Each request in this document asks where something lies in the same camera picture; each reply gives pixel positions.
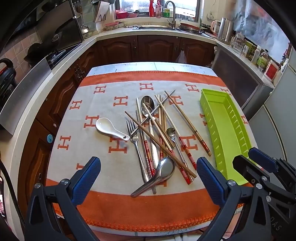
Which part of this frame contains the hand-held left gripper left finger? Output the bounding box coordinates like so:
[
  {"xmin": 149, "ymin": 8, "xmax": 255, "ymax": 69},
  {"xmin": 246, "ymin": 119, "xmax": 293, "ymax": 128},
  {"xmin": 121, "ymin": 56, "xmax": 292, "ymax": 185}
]
[{"xmin": 24, "ymin": 156, "xmax": 101, "ymax": 241}]

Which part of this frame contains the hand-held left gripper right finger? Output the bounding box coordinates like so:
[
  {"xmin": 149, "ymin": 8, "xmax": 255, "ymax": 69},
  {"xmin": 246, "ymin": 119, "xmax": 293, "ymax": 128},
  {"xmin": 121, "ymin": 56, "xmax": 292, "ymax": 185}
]
[{"xmin": 196, "ymin": 157, "xmax": 272, "ymax": 241}]

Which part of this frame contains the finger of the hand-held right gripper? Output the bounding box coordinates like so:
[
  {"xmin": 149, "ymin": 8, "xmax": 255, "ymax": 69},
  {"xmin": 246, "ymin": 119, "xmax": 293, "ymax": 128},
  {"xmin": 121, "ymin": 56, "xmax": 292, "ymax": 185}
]
[
  {"xmin": 248, "ymin": 147, "xmax": 296, "ymax": 184},
  {"xmin": 232, "ymin": 154, "xmax": 270, "ymax": 189}
]

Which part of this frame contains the dark brown wooden chopstick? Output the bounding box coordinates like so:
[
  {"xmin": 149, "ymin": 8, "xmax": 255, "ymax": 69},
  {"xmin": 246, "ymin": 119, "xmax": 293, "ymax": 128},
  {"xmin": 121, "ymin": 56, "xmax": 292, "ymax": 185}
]
[{"xmin": 125, "ymin": 111, "xmax": 197, "ymax": 178}]

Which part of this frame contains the white chopstick red striped end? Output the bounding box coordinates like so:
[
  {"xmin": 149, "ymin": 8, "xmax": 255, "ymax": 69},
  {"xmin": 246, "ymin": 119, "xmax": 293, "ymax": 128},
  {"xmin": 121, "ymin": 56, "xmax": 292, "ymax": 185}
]
[
  {"xmin": 136, "ymin": 97, "xmax": 155, "ymax": 178},
  {"xmin": 142, "ymin": 103, "xmax": 191, "ymax": 185},
  {"xmin": 154, "ymin": 95, "xmax": 197, "ymax": 171}
]

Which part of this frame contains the green plastic utensil tray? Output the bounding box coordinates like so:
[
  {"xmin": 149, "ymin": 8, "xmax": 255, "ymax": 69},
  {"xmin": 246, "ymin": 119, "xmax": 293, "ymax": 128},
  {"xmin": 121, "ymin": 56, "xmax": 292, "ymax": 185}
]
[{"xmin": 200, "ymin": 88, "xmax": 257, "ymax": 186}]

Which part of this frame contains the brown chopstick striped end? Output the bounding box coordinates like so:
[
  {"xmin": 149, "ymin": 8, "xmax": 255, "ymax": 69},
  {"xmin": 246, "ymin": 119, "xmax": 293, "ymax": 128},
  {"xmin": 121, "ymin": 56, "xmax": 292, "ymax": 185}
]
[{"xmin": 164, "ymin": 90, "xmax": 212, "ymax": 157}]

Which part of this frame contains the steel soup spoon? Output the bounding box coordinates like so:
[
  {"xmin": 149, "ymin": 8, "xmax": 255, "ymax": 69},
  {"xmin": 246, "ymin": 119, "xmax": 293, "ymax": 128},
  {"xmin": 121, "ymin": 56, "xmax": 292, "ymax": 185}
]
[{"xmin": 131, "ymin": 156, "xmax": 176, "ymax": 198}]

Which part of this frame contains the white ceramic spoon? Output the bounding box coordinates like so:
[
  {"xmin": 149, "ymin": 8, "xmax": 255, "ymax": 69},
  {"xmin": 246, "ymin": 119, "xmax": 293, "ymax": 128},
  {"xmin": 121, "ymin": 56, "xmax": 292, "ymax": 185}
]
[{"xmin": 95, "ymin": 117, "xmax": 130, "ymax": 141}]

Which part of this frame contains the small steel spoon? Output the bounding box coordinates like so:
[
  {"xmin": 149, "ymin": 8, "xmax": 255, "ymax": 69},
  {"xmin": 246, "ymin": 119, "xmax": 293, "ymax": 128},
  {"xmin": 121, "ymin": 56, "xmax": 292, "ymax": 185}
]
[{"xmin": 166, "ymin": 127, "xmax": 193, "ymax": 182}]

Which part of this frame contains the steel fork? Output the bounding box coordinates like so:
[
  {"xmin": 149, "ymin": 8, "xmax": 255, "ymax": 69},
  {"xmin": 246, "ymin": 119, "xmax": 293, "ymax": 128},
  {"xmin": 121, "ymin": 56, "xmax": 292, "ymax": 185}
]
[{"xmin": 126, "ymin": 120, "xmax": 157, "ymax": 194}]

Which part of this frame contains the tan wooden chopstick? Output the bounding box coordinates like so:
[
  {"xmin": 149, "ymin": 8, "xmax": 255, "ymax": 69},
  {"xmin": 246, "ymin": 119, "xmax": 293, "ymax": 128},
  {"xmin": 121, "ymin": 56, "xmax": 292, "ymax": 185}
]
[
  {"xmin": 162, "ymin": 96, "xmax": 169, "ymax": 150},
  {"xmin": 157, "ymin": 95, "xmax": 165, "ymax": 160}
]

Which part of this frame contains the large steel spoon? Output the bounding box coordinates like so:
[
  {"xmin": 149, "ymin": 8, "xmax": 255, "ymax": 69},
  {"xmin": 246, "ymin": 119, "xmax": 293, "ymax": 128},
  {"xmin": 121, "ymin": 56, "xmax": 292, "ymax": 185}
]
[{"xmin": 141, "ymin": 95, "xmax": 160, "ymax": 168}]

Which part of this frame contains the grey refrigerator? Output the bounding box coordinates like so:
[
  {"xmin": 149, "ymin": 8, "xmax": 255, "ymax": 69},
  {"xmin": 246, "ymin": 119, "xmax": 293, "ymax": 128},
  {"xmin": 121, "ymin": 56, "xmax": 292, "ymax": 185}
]
[{"xmin": 247, "ymin": 46, "xmax": 296, "ymax": 167}]

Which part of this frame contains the orange and white printed blanket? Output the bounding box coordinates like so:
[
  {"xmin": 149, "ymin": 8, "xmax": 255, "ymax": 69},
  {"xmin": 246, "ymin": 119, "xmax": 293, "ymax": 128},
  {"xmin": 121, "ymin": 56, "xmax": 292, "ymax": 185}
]
[{"xmin": 46, "ymin": 71, "xmax": 258, "ymax": 232}]

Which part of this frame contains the red and white box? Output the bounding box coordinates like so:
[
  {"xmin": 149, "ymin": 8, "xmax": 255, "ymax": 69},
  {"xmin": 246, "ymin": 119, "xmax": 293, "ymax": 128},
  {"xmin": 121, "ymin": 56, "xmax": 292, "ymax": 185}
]
[{"xmin": 264, "ymin": 60, "xmax": 280, "ymax": 82}]

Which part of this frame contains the clear bottle green label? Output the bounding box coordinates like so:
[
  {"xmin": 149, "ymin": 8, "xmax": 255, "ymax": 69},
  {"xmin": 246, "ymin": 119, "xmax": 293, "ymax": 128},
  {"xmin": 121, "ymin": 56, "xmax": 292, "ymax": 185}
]
[{"xmin": 257, "ymin": 51, "xmax": 270, "ymax": 72}]

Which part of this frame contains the white plastic bottle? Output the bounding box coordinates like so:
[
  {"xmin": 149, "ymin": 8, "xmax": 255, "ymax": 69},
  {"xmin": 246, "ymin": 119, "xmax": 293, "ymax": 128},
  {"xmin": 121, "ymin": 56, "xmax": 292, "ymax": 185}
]
[{"xmin": 251, "ymin": 46, "xmax": 262, "ymax": 66}]

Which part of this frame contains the low steel stove panel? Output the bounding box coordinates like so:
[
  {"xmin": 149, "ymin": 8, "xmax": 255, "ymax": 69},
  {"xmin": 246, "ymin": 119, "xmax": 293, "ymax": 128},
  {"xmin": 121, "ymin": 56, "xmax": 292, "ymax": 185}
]
[{"xmin": 0, "ymin": 56, "xmax": 52, "ymax": 136}]

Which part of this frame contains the green box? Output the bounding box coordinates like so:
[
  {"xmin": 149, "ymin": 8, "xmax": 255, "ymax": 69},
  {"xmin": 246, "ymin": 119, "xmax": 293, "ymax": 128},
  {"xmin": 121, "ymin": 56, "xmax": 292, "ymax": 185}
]
[{"xmin": 245, "ymin": 40, "xmax": 257, "ymax": 61}]

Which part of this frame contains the gas stove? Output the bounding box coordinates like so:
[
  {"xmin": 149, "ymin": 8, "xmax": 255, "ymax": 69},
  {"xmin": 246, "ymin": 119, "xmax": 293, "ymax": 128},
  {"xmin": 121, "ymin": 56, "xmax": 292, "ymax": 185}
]
[{"xmin": 47, "ymin": 44, "xmax": 81, "ymax": 70}]

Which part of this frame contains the white plastic bag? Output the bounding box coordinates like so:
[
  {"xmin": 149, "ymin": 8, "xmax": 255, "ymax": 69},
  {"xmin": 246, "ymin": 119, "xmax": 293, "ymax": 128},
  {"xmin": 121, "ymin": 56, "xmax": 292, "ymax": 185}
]
[{"xmin": 175, "ymin": 50, "xmax": 188, "ymax": 63}]

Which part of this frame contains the black pressure cooker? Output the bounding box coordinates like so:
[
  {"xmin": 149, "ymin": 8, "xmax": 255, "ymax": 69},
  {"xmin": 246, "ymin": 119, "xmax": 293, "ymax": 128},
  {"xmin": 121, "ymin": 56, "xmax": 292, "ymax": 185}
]
[{"xmin": 0, "ymin": 58, "xmax": 18, "ymax": 109}]

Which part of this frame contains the steel electric kettle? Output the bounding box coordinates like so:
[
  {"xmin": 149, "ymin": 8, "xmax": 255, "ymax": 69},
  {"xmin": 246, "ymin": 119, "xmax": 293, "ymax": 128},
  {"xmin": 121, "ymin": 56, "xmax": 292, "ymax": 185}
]
[{"xmin": 217, "ymin": 17, "xmax": 234, "ymax": 44}]

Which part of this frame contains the black wok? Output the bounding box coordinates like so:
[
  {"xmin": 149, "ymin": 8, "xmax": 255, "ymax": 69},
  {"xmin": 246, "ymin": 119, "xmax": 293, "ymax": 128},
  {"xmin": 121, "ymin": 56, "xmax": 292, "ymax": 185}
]
[{"xmin": 23, "ymin": 43, "xmax": 58, "ymax": 64}]

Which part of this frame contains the pink and white kettle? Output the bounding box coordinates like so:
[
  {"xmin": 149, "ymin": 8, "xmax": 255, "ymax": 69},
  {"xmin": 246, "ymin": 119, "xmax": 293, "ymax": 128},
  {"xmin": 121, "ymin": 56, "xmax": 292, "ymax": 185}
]
[{"xmin": 210, "ymin": 20, "xmax": 221, "ymax": 35}]

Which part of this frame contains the white kitchen countertop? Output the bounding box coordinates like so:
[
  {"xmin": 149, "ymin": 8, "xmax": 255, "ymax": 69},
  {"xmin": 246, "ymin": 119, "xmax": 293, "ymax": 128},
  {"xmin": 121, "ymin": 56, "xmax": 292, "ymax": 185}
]
[{"xmin": 0, "ymin": 25, "xmax": 277, "ymax": 176}]

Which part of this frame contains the red pan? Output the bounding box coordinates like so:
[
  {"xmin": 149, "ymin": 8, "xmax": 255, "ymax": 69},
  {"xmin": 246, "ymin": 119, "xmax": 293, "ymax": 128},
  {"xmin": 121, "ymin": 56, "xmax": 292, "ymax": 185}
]
[{"xmin": 179, "ymin": 22, "xmax": 200, "ymax": 32}]

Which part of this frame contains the steel kitchen sink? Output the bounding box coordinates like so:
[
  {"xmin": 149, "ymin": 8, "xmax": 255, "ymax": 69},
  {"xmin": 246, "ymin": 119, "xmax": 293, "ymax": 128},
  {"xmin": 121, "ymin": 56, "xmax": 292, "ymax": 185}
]
[{"xmin": 133, "ymin": 25, "xmax": 181, "ymax": 30}]

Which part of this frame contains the steel faucet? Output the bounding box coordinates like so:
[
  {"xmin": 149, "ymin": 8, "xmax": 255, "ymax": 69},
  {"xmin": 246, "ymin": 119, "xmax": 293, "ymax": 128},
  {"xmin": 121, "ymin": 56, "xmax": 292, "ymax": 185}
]
[{"xmin": 165, "ymin": 1, "xmax": 177, "ymax": 27}]

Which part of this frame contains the kitchen window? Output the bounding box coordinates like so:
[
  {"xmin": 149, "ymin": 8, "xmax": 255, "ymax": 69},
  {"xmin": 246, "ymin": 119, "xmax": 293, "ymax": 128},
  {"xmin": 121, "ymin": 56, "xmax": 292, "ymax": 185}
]
[{"xmin": 116, "ymin": 0, "xmax": 204, "ymax": 18}]

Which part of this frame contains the cutting board on rack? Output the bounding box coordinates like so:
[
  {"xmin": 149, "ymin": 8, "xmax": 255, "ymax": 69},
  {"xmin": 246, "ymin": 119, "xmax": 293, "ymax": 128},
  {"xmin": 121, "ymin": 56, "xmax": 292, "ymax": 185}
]
[{"xmin": 94, "ymin": 0, "xmax": 116, "ymax": 22}]

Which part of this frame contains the black range hood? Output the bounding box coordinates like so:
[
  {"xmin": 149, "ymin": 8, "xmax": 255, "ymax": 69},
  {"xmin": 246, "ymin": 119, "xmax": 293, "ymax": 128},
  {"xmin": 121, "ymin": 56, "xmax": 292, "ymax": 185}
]
[{"xmin": 0, "ymin": 0, "xmax": 72, "ymax": 44}]

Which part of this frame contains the black cable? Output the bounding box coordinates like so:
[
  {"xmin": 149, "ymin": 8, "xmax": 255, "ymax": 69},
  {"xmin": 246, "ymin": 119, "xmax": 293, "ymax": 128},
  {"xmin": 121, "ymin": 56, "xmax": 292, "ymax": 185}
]
[{"xmin": 0, "ymin": 160, "xmax": 26, "ymax": 232}]

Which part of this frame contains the plastic wall sheet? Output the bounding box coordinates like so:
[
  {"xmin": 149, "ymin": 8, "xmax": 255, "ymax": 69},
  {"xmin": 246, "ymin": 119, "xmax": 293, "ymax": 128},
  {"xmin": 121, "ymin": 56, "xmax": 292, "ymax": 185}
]
[{"xmin": 231, "ymin": 0, "xmax": 290, "ymax": 50}]

